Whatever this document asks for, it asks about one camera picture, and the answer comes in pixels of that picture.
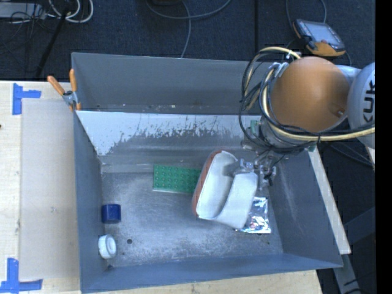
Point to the pale flat board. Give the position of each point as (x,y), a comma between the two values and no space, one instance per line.
(46,179)

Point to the blue cylinder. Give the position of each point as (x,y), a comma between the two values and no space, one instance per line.
(111,213)

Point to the silver foil packet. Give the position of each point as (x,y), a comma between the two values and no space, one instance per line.
(260,216)

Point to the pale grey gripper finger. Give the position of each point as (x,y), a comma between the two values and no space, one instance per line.
(243,171)
(262,178)

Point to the grey metal bin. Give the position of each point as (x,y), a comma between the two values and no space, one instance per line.
(171,225)

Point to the dark green flat block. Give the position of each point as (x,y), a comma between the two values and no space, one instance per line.
(174,179)

